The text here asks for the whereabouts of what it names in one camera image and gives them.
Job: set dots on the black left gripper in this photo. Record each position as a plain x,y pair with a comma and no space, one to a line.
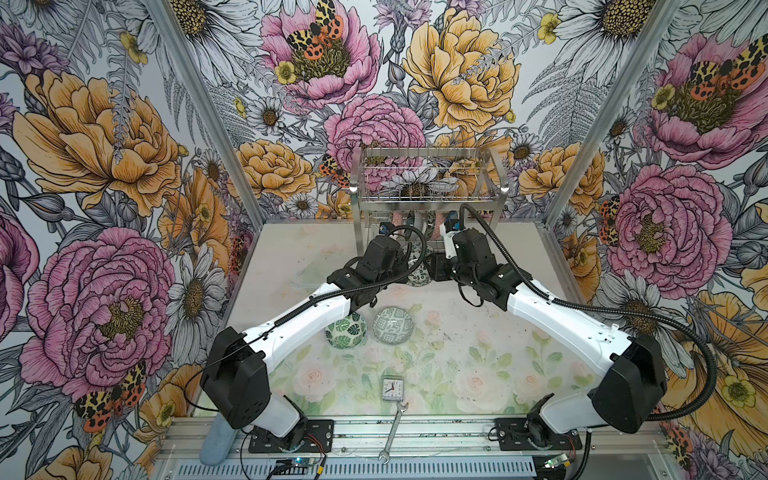
401,263

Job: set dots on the black leaf pattern bowl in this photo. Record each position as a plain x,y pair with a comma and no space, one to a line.
419,277

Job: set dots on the green leaf pattern bowl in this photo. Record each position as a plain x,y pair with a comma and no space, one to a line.
347,333

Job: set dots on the black leaf pink-outside bowl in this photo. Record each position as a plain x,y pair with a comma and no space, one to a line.
403,220

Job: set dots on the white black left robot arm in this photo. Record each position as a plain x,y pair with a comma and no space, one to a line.
236,376

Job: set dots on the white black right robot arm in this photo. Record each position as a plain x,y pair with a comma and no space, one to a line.
628,371

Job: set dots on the silver metal dish rack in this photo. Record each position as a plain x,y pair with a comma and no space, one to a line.
432,182

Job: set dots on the green patterned upturned bowl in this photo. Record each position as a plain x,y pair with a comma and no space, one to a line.
393,326

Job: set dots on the small square white clock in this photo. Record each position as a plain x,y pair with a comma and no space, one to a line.
392,388

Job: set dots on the silver metal wrench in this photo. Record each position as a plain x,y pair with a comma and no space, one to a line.
385,454

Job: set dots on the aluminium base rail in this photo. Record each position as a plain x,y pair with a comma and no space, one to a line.
425,447

